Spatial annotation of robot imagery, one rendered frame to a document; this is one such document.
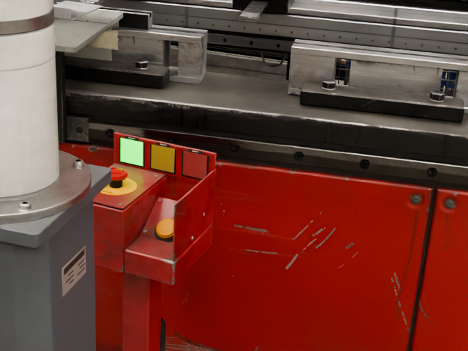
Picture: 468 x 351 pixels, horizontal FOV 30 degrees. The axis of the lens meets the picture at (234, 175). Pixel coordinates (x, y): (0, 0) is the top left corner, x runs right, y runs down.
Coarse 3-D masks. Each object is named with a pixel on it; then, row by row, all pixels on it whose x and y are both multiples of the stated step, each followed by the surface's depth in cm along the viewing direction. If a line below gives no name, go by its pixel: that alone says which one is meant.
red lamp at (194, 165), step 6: (186, 156) 152; (192, 156) 151; (198, 156) 151; (204, 156) 150; (186, 162) 152; (192, 162) 152; (198, 162) 151; (204, 162) 151; (186, 168) 152; (192, 168) 152; (198, 168) 151; (204, 168) 151; (186, 174) 153; (192, 174) 152; (198, 174) 152; (204, 174) 151
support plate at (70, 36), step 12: (96, 12) 170; (108, 12) 170; (60, 24) 160; (72, 24) 160; (84, 24) 161; (96, 24) 161; (108, 24) 162; (60, 36) 153; (72, 36) 153; (84, 36) 153; (96, 36) 157; (60, 48) 148; (72, 48) 147
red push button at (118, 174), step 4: (112, 168) 149; (116, 168) 149; (120, 168) 149; (112, 172) 147; (116, 172) 148; (120, 172) 148; (124, 172) 148; (112, 176) 147; (116, 176) 147; (120, 176) 147; (124, 176) 147; (112, 180) 147; (116, 180) 147; (120, 180) 148; (112, 184) 148; (116, 184) 148; (120, 184) 149; (116, 188) 148
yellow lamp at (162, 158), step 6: (156, 150) 154; (162, 150) 153; (168, 150) 153; (174, 150) 152; (156, 156) 154; (162, 156) 153; (168, 156) 153; (174, 156) 153; (156, 162) 154; (162, 162) 154; (168, 162) 153; (156, 168) 155; (162, 168) 154; (168, 168) 154
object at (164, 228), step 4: (164, 220) 149; (168, 220) 149; (172, 220) 149; (160, 224) 149; (164, 224) 149; (168, 224) 148; (172, 224) 148; (156, 228) 149; (160, 228) 148; (164, 228) 148; (168, 228) 148; (172, 228) 148; (160, 232) 148; (164, 232) 148; (168, 232) 148; (172, 232) 147; (160, 236) 148; (164, 236) 148; (168, 236) 147; (172, 236) 148
